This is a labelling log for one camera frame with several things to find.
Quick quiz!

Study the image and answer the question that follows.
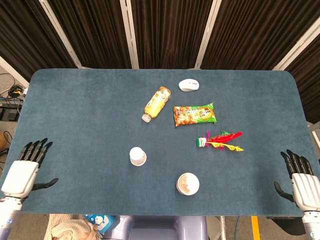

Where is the clear tub of rubber bands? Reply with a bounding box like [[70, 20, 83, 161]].
[[176, 172, 201, 196]]

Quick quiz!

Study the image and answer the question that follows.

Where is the right black-fingered robot hand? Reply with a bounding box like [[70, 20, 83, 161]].
[[273, 149, 320, 215]]

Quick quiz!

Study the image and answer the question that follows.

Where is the white metal stand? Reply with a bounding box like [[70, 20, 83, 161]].
[[206, 216, 227, 240]]

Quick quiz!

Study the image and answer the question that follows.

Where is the colourful feather shuttlecock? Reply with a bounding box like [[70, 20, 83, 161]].
[[196, 130, 245, 153]]

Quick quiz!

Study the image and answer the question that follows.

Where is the lavender robot base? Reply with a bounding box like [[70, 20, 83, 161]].
[[103, 215, 208, 240]]

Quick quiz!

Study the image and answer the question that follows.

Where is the green orange snack bag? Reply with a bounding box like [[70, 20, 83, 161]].
[[172, 101, 218, 128]]

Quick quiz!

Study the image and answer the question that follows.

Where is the yellow drink bottle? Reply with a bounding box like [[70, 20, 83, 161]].
[[141, 86, 173, 123]]

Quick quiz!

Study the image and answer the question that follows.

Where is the blue cartoon package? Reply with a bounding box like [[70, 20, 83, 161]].
[[83, 213, 117, 235]]

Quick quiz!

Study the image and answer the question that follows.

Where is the white paper cup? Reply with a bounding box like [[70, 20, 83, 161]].
[[129, 146, 148, 167]]

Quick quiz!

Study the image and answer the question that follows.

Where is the beige knitted cloth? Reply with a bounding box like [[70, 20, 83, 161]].
[[46, 213, 103, 240]]

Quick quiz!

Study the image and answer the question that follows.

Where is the left black-fingered robot hand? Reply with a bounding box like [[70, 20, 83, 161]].
[[0, 137, 59, 200]]

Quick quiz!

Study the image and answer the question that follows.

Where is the blue table mat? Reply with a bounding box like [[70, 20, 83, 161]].
[[4, 68, 317, 218]]

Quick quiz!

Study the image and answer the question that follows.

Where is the white computer mouse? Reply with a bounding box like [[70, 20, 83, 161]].
[[178, 78, 201, 93]]

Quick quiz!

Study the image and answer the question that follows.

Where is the bundle of floor cables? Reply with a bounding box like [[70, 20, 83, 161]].
[[0, 84, 28, 121]]

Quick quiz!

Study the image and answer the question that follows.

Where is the white partition post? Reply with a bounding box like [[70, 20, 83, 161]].
[[38, 0, 85, 69], [272, 16, 320, 71], [0, 55, 30, 89], [119, 0, 140, 70], [194, 0, 223, 70]]

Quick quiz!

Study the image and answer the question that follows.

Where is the dark brown pleated curtain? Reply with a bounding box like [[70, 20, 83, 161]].
[[0, 0, 320, 124]]

